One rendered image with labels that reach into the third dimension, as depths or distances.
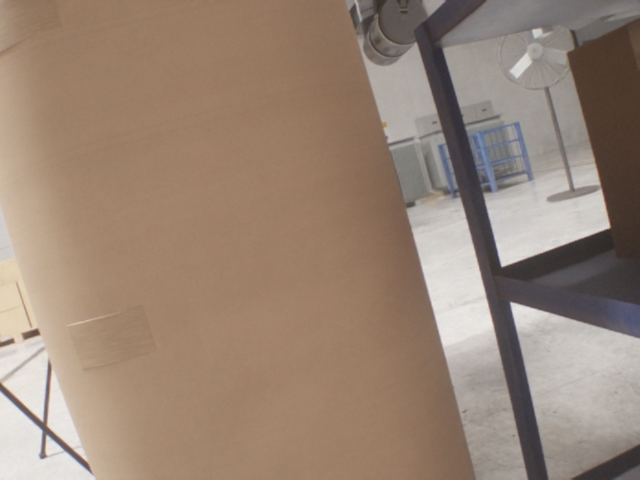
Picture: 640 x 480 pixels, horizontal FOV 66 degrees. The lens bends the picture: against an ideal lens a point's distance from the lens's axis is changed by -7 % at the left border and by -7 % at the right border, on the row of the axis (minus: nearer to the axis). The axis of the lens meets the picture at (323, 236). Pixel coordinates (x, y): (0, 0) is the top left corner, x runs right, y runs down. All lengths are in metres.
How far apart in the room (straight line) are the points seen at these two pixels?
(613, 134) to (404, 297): 0.38
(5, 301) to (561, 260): 6.83
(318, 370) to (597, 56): 0.54
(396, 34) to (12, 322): 6.57
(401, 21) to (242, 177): 0.72
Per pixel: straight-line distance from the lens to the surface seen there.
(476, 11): 0.66
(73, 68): 0.56
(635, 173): 0.78
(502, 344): 0.82
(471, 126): 10.72
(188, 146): 0.54
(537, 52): 5.75
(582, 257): 0.89
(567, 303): 0.64
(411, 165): 9.83
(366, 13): 1.36
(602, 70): 0.79
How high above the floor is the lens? 0.72
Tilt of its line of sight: 5 degrees down
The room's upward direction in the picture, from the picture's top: 16 degrees counter-clockwise
